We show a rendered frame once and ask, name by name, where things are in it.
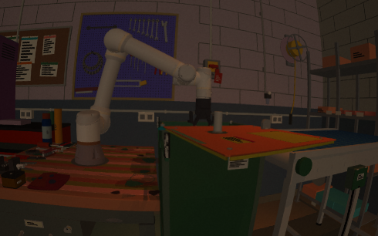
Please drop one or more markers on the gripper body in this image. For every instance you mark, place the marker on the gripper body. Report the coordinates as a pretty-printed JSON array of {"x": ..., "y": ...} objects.
[{"x": 203, "y": 107}]

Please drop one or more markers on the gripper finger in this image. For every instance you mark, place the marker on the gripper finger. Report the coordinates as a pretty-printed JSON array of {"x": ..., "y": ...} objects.
[
  {"x": 192, "y": 118},
  {"x": 210, "y": 120}
]

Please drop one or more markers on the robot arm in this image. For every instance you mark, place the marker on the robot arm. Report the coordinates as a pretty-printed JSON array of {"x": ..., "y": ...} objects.
[{"x": 141, "y": 50}]

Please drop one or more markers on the orange drive cover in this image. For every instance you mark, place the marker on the orange drive cover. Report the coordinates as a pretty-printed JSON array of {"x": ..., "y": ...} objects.
[{"x": 236, "y": 147}]

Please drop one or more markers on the green drive housing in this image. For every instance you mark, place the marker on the green drive housing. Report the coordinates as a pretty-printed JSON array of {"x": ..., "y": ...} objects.
[{"x": 200, "y": 192}]

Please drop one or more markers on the blue conveyor belt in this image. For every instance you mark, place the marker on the blue conveyor belt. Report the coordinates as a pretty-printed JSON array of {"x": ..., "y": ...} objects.
[{"x": 348, "y": 138}]

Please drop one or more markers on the red tag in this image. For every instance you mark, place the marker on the red tag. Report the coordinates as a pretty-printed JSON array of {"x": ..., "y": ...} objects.
[{"x": 218, "y": 78}]

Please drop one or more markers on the yellow lockout box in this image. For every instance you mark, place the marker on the yellow lockout box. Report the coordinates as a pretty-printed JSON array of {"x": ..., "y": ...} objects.
[{"x": 210, "y": 64}]

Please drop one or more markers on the white label plate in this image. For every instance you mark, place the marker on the white label plate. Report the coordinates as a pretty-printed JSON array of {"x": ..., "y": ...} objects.
[{"x": 237, "y": 164}]

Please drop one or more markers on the small white cylinder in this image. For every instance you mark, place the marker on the small white cylinder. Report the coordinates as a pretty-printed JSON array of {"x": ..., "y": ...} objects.
[{"x": 265, "y": 124}]

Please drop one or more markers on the blue tool pegboard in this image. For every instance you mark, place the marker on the blue tool pegboard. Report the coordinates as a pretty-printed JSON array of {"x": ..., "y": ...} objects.
[{"x": 124, "y": 85}]

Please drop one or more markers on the green roller end cap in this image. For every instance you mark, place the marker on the green roller end cap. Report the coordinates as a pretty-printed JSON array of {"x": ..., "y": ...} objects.
[{"x": 304, "y": 166}]

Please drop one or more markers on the yellow tube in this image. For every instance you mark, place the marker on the yellow tube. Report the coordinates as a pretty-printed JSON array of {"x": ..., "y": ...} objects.
[{"x": 58, "y": 125}]

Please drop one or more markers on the orange cardboard box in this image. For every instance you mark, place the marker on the orange cardboard box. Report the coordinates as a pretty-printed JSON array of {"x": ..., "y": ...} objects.
[
  {"x": 363, "y": 52},
  {"x": 335, "y": 61}
]

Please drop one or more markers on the grey shelf unit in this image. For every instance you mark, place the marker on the grey shelf unit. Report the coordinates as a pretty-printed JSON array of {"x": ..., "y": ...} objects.
[{"x": 339, "y": 71}]

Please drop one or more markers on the blue spray can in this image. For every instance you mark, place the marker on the blue spray can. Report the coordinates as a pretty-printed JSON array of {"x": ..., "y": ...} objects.
[{"x": 46, "y": 130}]

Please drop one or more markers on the teal box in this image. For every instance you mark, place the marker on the teal box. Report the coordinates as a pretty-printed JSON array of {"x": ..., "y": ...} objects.
[{"x": 336, "y": 202}]

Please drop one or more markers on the dark red mat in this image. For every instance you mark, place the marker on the dark red mat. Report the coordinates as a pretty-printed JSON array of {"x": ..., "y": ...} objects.
[{"x": 48, "y": 181}]

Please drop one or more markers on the green control box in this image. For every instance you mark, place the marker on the green control box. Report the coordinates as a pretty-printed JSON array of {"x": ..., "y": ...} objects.
[{"x": 356, "y": 176}]

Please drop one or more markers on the brown notice board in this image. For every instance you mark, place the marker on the brown notice board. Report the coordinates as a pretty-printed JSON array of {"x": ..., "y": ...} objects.
[{"x": 38, "y": 59}]

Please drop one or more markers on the red toolbox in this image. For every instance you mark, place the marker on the red toolbox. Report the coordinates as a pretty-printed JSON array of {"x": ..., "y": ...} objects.
[{"x": 20, "y": 135}]

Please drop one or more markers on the purple cabinet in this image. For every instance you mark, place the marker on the purple cabinet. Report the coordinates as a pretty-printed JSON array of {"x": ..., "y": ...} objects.
[{"x": 7, "y": 82}]

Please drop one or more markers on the brown box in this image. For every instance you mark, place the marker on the brown box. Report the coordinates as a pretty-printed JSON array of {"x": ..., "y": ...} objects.
[{"x": 13, "y": 179}]

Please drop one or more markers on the grey wall conduit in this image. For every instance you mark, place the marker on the grey wall conduit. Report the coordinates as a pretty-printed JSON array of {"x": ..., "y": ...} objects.
[{"x": 171, "y": 112}]

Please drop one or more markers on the white wall socket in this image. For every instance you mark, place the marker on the white wall socket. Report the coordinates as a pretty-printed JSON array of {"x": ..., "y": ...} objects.
[
  {"x": 146, "y": 116},
  {"x": 276, "y": 119},
  {"x": 26, "y": 114}
]

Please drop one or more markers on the hanging pendant switch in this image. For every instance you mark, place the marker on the hanging pendant switch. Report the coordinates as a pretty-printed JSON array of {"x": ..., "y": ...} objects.
[{"x": 267, "y": 96}]

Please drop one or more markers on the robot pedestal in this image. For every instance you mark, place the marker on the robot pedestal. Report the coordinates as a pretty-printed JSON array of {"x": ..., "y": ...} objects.
[{"x": 90, "y": 154}]

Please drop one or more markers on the white conveyor frame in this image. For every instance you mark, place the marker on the white conveyor frame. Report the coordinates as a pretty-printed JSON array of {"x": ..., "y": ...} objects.
[{"x": 322, "y": 162}]

